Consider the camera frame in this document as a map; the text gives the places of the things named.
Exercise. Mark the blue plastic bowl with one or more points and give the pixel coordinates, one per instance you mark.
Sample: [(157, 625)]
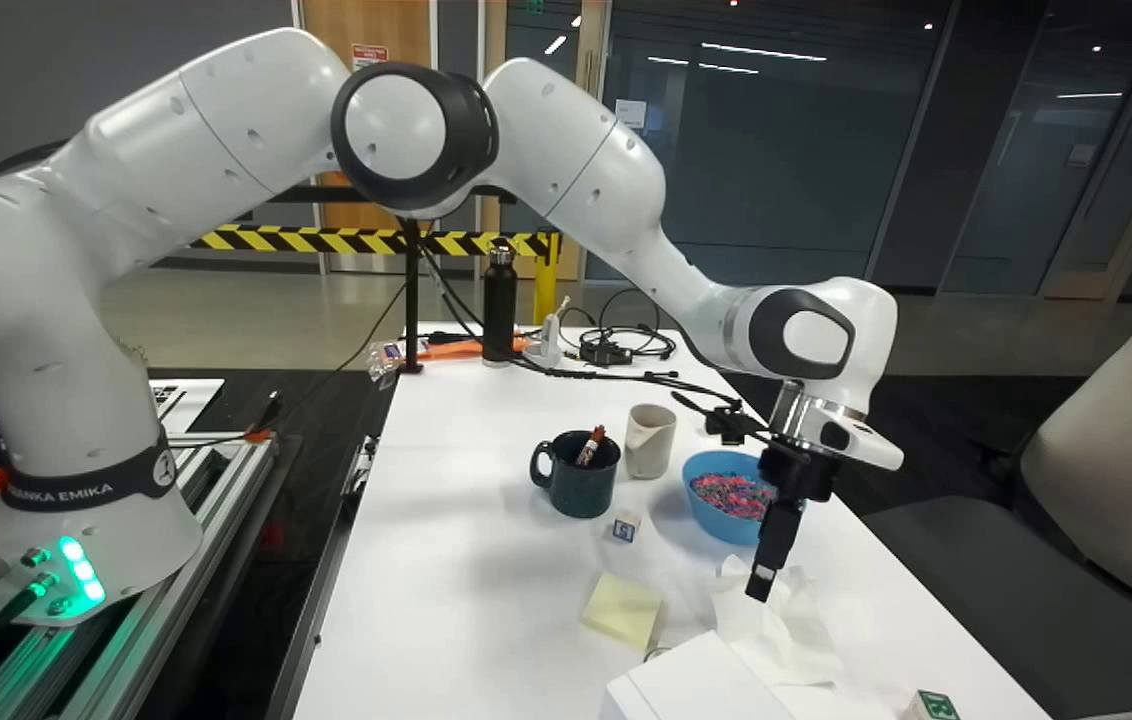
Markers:
[(705, 513)]

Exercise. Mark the white napkin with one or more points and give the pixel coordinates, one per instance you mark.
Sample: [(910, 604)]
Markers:
[(784, 644)]

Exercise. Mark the orange tool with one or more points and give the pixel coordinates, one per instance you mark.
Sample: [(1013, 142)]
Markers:
[(458, 344)]

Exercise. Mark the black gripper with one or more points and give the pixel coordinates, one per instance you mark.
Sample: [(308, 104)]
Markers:
[(800, 476)]

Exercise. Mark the grey office chair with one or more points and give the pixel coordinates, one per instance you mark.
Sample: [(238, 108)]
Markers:
[(1124, 453)]

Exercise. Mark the dark teal mug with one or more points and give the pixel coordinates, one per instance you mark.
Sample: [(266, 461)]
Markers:
[(576, 492)]

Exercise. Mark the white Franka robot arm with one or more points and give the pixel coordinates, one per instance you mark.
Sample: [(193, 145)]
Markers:
[(191, 145)]

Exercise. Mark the yellow sticky note pad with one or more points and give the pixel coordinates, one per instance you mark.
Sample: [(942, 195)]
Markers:
[(620, 615)]

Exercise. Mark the yellow black striped barrier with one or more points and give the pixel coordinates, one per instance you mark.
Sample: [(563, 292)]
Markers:
[(286, 240)]

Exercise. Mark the black water bottle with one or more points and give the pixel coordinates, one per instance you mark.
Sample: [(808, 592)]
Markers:
[(497, 315)]

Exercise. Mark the colourful candy pieces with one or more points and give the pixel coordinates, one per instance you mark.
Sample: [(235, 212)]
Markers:
[(729, 498)]

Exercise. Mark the white paper cup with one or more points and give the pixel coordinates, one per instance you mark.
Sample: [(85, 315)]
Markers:
[(649, 453)]

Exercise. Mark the red white marker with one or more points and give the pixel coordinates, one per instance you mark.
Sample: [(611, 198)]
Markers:
[(588, 445)]

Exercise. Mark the small green box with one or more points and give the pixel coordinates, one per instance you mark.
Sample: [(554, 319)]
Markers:
[(934, 707)]

